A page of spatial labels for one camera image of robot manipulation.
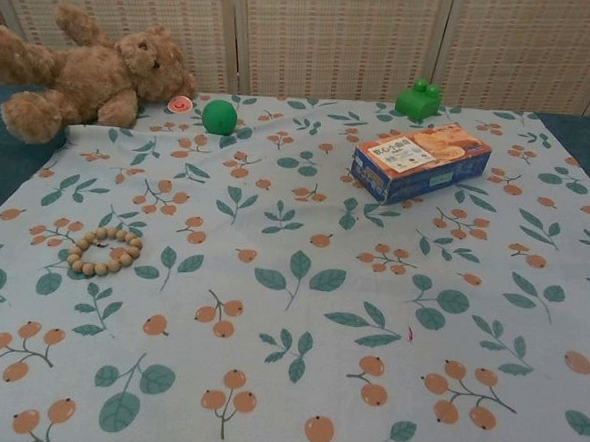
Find brown teddy bear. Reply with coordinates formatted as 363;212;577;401
0;0;204;155

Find woven folding screen panel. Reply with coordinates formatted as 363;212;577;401
0;0;247;98
234;0;453;110
439;0;590;120

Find blue orange biscuit box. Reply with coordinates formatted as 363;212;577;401
346;115;495;212

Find green ball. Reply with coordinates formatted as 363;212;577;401
200;98;240;137

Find floral leaf berry tablecloth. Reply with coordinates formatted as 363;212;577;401
0;78;590;442

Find green frog toy block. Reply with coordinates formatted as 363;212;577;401
393;75;446;125

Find wooden bead bracelet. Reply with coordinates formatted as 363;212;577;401
65;224;145;281

